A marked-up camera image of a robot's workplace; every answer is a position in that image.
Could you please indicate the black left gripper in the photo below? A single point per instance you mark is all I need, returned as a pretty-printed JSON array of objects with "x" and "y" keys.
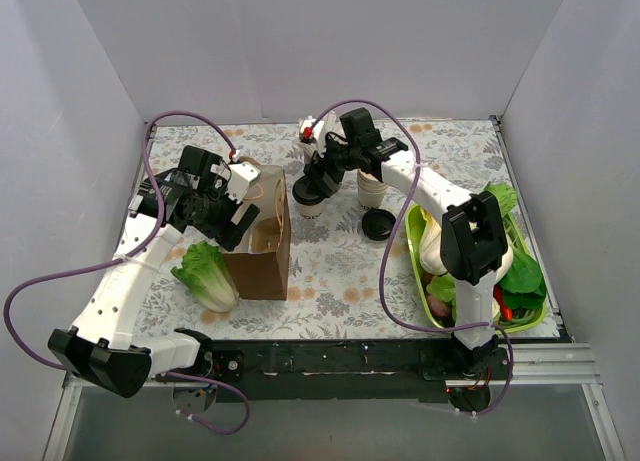
[{"x": 236, "y": 228}]

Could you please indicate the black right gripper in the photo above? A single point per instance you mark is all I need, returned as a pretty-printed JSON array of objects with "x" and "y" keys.
[{"x": 316, "y": 179}]

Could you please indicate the brown pulp cup carrier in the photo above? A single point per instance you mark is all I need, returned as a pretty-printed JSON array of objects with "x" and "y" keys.
[{"x": 266, "y": 235}]

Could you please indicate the brown paper bag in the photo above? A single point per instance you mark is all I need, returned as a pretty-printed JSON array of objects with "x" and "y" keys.
[{"x": 259, "y": 264}]

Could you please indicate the black coffee cup lid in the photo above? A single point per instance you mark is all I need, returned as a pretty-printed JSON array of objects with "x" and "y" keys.
[{"x": 304, "y": 192}]

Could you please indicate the white paper coffee cup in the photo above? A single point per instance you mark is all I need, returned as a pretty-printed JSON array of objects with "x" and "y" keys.
[{"x": 310, "y": 211}]

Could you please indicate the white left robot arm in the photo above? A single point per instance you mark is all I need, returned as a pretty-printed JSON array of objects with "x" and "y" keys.
[{"x": 100, "y": 347}]

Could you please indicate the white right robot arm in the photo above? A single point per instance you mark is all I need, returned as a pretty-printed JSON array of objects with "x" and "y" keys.
[{"x": 473, "y": 238}]

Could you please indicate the stack of paper cups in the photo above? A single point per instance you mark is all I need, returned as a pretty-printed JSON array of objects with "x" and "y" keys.
[{"x": 371, "y": 191}]

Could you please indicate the black spare cup lid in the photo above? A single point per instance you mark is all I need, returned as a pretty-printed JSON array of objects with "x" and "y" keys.
[{"x": 377, "y": 224}]

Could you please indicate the green white napa cabbage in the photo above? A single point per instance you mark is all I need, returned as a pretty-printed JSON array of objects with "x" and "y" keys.
[{"x": 430, "y": 245}]

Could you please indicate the floral table mat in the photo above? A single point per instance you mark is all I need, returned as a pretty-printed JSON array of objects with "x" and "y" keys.
[{"x": 340, "y": 284}]

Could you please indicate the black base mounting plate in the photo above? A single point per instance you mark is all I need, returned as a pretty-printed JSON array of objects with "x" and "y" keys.
[{"x": 391, "y": 369}]

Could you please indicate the purple red onion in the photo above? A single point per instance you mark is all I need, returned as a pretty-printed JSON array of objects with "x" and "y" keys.
[{"x": 438, "y": 308}]

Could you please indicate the red chili pepper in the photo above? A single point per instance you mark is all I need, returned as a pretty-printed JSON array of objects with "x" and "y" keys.
[{"x": 506, "y": 313}]

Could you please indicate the green leafy vegetable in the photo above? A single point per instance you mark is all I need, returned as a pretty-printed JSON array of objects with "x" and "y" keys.
[{"x": 520, "y": 276}]

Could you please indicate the green vegetable tray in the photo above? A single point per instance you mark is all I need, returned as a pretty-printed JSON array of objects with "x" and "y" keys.
[{"x": 414, "y": 227}]

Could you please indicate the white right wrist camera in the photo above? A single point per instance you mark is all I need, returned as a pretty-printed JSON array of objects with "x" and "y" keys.
[{"x": 312, "y": 134}]

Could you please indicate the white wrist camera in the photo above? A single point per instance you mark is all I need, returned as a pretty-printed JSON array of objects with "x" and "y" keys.
[
  {"x": 312, "y": 134},
  {"x": 242, "y": 177}
]

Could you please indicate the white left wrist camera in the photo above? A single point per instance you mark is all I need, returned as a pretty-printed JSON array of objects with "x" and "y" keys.
[{"x": 242, "y": 177}]

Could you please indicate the aluminium frame rail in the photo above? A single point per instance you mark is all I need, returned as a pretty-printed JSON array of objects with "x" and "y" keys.
[{"x": 550, "y": 406}]

